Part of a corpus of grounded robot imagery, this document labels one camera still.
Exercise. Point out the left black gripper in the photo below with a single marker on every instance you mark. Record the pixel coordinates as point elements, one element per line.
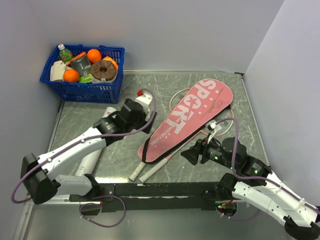
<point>143,116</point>

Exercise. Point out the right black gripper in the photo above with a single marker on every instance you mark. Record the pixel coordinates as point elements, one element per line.
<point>191,154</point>

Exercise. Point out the badminton racket pink shaft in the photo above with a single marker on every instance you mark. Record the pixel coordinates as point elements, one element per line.
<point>227,112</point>

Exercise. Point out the pink racket bag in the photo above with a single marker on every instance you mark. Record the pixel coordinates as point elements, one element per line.
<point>206,99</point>

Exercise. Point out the blue plastic basket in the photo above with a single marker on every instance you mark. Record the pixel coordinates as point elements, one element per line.
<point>107,93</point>

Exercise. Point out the white shuttlecock tube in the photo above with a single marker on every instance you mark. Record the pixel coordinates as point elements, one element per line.
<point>88,163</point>

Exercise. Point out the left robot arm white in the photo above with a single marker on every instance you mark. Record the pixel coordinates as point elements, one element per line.
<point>42,175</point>

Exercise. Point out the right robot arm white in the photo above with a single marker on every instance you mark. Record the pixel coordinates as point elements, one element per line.
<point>255,183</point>

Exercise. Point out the brown round cake pack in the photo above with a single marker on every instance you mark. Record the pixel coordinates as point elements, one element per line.
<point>103,72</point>

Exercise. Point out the green small box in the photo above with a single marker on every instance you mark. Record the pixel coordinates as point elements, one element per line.
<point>86,78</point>

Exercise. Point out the orange snack box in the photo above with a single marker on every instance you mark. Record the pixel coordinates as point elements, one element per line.
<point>108,58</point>

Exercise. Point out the black product box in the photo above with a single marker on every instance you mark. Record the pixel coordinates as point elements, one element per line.
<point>82,65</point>

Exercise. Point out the orange fruit rear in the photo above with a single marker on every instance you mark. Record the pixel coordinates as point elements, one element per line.
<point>94,55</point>

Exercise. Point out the orange fruit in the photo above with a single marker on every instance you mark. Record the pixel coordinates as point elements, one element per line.
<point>94,55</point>
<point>71,76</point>

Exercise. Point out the orange fruit front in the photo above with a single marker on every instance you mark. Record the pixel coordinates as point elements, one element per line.
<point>71,76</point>

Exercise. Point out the orange flat box rear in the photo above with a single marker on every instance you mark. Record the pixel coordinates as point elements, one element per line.
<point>82,54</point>

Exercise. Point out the cream paper bag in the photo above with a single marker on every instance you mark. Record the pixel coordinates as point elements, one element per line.
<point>57,71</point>

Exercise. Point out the green drink bottle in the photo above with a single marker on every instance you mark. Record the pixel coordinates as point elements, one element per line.
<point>64,53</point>

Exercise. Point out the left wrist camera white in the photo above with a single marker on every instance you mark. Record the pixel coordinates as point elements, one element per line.
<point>144,99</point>

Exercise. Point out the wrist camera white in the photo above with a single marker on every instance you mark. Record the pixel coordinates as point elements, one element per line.
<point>213,128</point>
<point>144,99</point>

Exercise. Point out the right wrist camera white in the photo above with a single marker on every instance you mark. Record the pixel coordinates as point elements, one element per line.
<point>213,128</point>

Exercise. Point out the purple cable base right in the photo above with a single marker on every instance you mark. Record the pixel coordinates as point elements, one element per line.
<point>227,210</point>

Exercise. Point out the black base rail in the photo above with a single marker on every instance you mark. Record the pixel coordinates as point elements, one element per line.
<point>157,196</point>

